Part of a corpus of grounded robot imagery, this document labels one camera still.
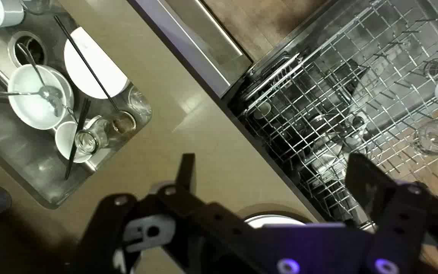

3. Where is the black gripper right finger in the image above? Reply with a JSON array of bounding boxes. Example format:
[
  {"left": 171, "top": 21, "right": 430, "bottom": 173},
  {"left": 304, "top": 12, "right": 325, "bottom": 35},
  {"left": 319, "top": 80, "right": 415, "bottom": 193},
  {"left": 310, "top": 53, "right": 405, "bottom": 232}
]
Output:
[{"left": 345, "top": 152, "right": 438, "bottom": 274}]

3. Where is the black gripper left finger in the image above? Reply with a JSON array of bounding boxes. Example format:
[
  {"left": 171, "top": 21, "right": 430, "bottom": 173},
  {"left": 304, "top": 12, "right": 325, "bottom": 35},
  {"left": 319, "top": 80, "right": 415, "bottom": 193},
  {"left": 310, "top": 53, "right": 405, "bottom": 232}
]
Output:
[{"left": 71, "top": 152, "right": 261, "bottom": 274}]

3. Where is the clear drinking glass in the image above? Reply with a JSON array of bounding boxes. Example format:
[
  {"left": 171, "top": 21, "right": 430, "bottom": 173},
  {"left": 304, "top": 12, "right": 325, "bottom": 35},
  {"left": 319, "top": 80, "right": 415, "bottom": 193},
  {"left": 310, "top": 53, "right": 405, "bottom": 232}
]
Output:
[
  {"left": 72, "top": 114, "right": 110, "bottom": 156},
  {"left": 126, "top": 85, "right": 153, "bottom": 126},
  {"left": 413, "top": 118, "right": 438, "bottom": 155},
  {"left": 109, "top": 109, "right": 139, "bottom": 135}
]

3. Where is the black chopstick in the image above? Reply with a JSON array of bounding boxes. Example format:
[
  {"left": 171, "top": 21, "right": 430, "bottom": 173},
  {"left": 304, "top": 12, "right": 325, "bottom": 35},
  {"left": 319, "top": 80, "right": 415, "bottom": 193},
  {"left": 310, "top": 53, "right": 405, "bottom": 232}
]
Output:
[
  {"left": 53, "top": 13, "right": 124, "bottom": 117},
  {"left": 63, "top": 95, "right": 91, "bottom": 179}
]

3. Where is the small white bowl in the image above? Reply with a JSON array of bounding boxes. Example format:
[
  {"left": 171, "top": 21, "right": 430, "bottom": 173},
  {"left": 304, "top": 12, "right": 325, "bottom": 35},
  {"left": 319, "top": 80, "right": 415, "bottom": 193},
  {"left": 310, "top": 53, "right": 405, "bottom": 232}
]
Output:
[{"left": 53, "top": 120, "right": 95, "bottom": 164}]

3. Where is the stainless steel sink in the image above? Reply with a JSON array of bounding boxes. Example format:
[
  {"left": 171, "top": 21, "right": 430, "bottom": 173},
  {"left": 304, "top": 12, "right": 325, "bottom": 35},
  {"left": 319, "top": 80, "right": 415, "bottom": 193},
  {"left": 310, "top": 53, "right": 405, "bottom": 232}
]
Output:
[{"left": 0, "top": 0, "right": 155, "bottom": 210}]

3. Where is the white ceramic bowl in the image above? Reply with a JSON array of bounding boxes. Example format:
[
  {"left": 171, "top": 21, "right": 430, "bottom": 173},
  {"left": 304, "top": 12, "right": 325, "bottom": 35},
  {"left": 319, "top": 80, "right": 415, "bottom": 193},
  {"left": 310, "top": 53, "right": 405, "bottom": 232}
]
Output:
[{"left": 5, "top": 63, "right": 75, "bottom": 130}]

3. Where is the metal spoon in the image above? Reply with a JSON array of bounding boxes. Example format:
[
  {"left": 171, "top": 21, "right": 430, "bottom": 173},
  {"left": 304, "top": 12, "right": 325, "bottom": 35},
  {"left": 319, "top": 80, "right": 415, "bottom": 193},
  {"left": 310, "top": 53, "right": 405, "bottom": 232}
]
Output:
[{"left": 0, "top": 82, "right": 65, "bottom": 118}]

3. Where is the metal wire dishwasher rack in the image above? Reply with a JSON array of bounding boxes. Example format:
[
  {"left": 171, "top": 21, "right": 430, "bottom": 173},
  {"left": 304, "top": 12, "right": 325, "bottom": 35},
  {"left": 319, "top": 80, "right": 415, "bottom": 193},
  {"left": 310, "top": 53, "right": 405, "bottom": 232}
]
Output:
[{"left": 232, "top": 0, "right": 438, "bottom": 229}]

